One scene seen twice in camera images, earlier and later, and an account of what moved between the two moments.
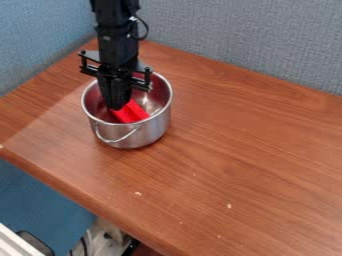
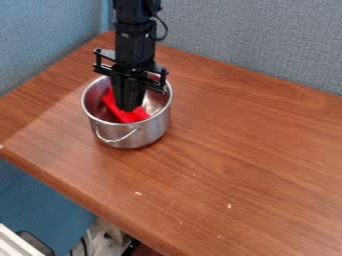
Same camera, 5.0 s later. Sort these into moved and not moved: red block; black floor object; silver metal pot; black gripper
Moved: black gripper
Not moved: red block; silver metal pot; black floor object
